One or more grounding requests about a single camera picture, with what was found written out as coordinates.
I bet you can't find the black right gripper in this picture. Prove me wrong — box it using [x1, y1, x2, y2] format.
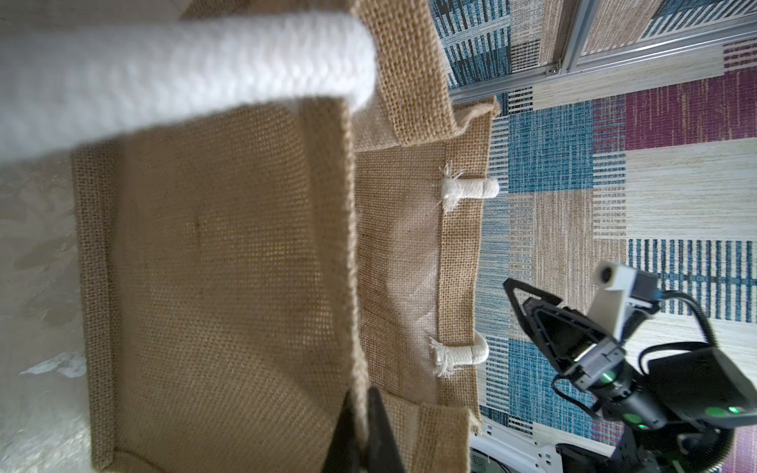
[503, 278, 656, 408]

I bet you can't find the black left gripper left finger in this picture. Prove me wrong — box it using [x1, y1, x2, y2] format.
[321, 392, 368, 473]

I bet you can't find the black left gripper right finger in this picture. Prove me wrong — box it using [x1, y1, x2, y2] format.
[363, 387, 406, 473]

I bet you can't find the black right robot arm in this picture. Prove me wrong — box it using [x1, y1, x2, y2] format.
[504, 267, 756, 472]

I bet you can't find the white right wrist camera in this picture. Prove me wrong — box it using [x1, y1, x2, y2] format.
[587, 260, 662, 341]

